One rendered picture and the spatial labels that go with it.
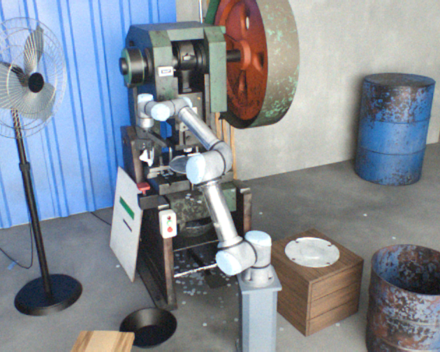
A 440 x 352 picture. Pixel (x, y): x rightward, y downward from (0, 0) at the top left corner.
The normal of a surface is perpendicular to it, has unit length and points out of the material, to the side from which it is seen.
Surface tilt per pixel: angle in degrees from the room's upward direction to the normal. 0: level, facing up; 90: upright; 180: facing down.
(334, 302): 90
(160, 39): 45
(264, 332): 90
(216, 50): 90
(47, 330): 0
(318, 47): 90
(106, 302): 0
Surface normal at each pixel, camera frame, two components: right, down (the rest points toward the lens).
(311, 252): -0.02, -0.92
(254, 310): 0.14, 0.39
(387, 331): -0.79, 0.29
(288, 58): 0.40, 0.28
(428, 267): -0.65, 0.27
